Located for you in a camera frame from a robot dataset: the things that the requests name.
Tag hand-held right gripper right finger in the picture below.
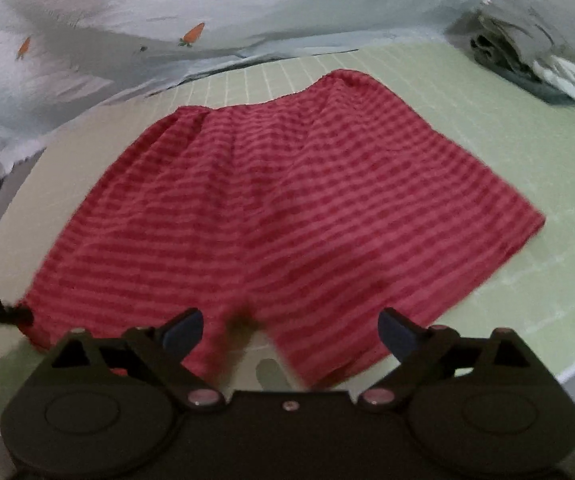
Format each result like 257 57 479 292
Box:
357 307 544 413

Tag carrot print bed sheet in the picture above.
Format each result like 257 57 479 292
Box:
0 0 575 177

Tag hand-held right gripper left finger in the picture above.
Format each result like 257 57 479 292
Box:
40 307 228 413

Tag light green grid mat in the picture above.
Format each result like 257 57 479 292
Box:
0 40 575 428

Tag red striped shorts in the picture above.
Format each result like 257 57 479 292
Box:
17 69 547 390

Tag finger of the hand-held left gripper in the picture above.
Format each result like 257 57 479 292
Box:
0 271 34 337

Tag pile of grey clothes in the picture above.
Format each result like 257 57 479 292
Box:
447 0 575 108

